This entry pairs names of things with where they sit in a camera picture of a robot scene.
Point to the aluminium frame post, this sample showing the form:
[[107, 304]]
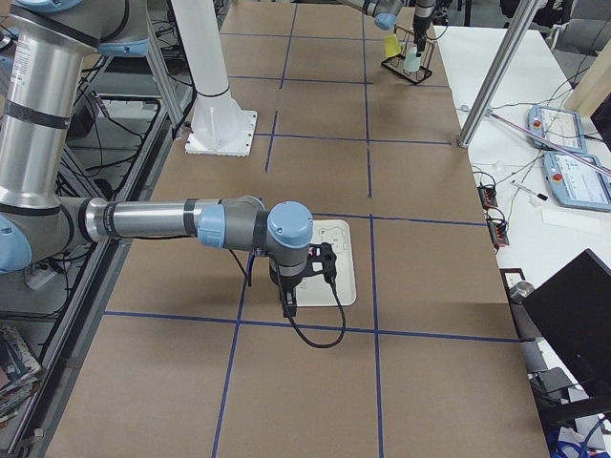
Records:
[[523, 17]]

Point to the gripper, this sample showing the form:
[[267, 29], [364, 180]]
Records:
[[286, 282], [420, 22]]

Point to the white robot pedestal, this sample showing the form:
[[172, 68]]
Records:
[[219, 126]]

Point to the lower teach pendant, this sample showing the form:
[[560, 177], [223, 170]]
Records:
[[573, 184]]

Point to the orange relay board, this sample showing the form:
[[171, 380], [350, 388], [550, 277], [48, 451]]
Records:
[[487, 195], [498, 230]]

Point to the white power strip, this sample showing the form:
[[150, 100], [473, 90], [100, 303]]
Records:
[[36, 277]]

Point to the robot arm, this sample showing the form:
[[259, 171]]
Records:
[[36, 223], [385, 12]]

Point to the black wire cup rack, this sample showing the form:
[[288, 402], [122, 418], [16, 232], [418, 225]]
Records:
[[404, 58]]

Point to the black marker pen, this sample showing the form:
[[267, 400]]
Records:
[[527, 190]]

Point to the upper teach pendant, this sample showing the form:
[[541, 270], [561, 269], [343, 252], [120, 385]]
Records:
[[561, 127]]

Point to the yellow cup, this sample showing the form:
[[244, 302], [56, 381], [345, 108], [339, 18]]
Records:
[[392, 47]]

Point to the upper orange relay board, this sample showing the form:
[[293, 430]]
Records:
[[487, 195]]

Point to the teach pendant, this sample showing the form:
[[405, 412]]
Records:
[[573, 184], [561, 127]]

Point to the black laptop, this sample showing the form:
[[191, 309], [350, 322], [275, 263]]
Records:
[[571, 311]]

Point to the stack of books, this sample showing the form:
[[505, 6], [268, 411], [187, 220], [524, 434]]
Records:
[[20, 372]]

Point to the lower orange relay board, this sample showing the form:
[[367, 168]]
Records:
[[498, 230]]

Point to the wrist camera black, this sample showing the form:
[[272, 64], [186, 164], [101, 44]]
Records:
[[322, 261]]

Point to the green cup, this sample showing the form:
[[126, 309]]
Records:
[[412, 61]]

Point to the metal cup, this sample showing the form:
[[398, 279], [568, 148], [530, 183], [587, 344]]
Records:
[[519, 291]]

